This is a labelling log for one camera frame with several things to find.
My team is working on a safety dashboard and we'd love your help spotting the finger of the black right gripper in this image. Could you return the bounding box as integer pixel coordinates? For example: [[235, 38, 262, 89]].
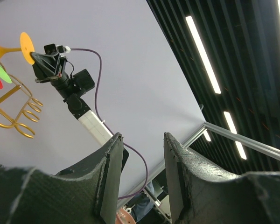
[[31, 52, 60, 81]]

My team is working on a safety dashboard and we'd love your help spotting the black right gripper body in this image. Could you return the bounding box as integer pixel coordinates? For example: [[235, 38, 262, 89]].
[[34, 52, 67, 83]]

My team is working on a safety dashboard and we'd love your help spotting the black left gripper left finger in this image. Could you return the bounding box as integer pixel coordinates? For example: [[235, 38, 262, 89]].
[[0, 133, 124, 224]]

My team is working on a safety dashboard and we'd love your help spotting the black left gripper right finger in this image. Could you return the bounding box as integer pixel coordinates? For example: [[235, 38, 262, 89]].
[[164, 133, 280, 224]]

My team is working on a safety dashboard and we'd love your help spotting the green plastic wine glass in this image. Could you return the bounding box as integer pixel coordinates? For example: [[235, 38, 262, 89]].
[[0, 58, 12, 84]]

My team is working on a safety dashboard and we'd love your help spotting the orange plastic wine glass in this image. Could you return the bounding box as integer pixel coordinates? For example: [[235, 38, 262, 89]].
[[0, 32, 35, 65]]

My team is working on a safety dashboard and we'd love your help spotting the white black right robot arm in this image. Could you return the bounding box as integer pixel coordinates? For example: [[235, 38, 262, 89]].
[[30, 52, 113, 146]]

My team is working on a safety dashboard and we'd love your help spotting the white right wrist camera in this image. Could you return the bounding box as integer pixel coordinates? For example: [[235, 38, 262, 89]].
[[44, 43, 71, 55]]

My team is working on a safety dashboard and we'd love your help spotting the gold wire glass rack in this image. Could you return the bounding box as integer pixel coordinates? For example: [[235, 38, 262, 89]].
[[0, 62, 43, 139]]

